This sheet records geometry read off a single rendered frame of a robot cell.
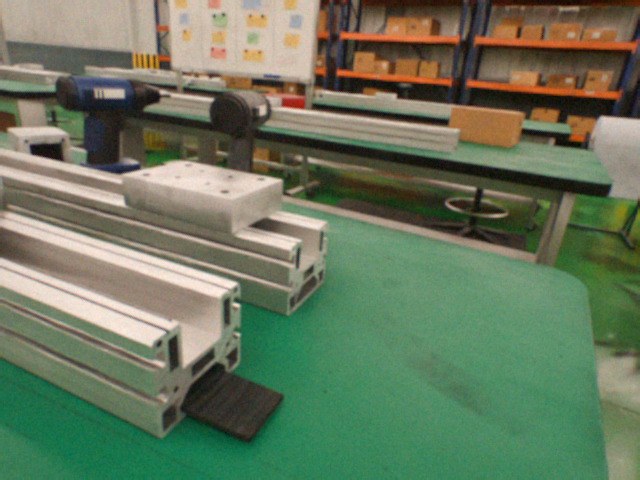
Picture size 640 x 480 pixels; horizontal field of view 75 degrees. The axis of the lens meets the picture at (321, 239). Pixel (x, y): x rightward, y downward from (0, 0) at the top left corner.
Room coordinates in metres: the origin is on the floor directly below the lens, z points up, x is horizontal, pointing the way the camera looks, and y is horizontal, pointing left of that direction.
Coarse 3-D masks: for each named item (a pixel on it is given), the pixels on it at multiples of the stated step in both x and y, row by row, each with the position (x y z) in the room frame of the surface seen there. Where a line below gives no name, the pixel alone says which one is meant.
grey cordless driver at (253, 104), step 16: (224, 96) 0.62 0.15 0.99; (240, 96) 0.63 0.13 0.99; (256, 96) 0.69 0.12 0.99; (224, 112) 0.62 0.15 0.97; (240, 112) 0.61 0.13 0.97; (256, 112) 0.65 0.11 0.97; (224, 128) 0.62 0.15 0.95; (240, 128) 0.62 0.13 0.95; (240, 144) 0.65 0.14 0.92; (240, 160) 0.65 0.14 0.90
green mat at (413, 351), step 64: (384, 256) 0.59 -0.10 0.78; (448, 256) 0.61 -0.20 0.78; (256, 320) 0.39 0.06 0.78; (320, 320) 0.40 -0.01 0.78; (384, 320) 0.41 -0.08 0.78; (448, 320) 0.42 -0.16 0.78; (512, 320) 0.43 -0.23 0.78; (576, 320) 0.44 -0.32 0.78; (0, 384) 0.26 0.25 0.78; (320, 384) 0.29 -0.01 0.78; (384, 384) 0.30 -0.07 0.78; (448, 384) 0.31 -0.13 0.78; (512, 384) 0.32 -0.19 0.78; (576, 384) 0.32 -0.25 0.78; (0, 448) 0.21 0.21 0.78; (64, 448) 0.21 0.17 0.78; (128, 448) 0.21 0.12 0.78; (192, 448) 0.22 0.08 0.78; (256, 448) 0.22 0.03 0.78; (320, 448) 0.23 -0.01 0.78; (384, 448) 0.23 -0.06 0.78; (448, 448) 0.24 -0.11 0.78; (512, 448) 0.24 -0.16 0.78; (576, 448) 0.25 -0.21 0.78
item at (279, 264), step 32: (0, 160) 0.70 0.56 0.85; (32, 160) 0.67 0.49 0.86; (32, 192) 0.58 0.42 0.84; (64, 192) 0.53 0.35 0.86; (96, 192) 0.53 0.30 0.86; (64, 224) 0.54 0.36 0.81; (96, 224) 0.51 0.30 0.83; (128, 224) 0.49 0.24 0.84; (160, 224) 0.47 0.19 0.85; (192, 224) 0.45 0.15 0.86; (256, 224) 0.50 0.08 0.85; (288, 224) 0.48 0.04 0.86; (320, 224) 0.48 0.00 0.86; (160, 256) 0.47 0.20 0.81; (192, 256) 0.45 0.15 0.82; (224, 256) 0.43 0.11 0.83; (256, 256) 0.42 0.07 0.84; (288, 256) 0.40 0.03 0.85; (320, 256) 0.47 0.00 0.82; (256, 288) 0.41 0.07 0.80; (288, 288) 0.41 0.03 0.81
